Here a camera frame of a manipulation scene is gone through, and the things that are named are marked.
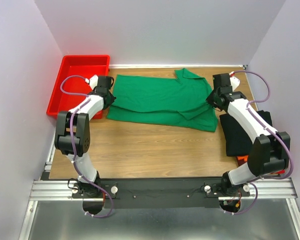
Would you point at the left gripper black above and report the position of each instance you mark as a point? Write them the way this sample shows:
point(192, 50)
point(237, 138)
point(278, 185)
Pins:
point(112, 98)

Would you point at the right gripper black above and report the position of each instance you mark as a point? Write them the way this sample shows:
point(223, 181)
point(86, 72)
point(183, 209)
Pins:
point(210, 100)

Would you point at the green polo shirt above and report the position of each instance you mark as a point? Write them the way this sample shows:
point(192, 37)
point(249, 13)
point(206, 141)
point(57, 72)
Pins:
point(179, 101)

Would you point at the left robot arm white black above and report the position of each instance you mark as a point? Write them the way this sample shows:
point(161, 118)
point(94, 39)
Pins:
point(72, 135)

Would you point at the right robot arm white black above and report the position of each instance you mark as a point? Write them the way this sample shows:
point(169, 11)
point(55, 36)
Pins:
point(270, 151)

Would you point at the black folded t shirt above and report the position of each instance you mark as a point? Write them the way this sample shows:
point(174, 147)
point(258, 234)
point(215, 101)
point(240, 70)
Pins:
point(237, 141)

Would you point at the orange folded t shirt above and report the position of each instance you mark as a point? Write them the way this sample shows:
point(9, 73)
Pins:
point(242, 158)

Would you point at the red folded t shirt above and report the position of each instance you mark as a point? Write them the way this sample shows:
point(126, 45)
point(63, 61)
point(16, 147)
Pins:
point(277, 173)

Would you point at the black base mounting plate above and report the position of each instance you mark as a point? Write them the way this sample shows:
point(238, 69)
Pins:
point(149, 193)

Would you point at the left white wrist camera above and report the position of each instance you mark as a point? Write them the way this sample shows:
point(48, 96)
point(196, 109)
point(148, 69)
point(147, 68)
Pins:
point(92, 82)

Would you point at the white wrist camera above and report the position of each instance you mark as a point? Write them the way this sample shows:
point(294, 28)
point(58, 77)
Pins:
point(234, 81)
point(92, 82)

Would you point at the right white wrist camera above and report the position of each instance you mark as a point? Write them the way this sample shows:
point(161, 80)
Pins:
point(234, 81)

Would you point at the aluminium frame rail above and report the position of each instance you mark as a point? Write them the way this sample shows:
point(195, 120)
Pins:
point(122, 150)

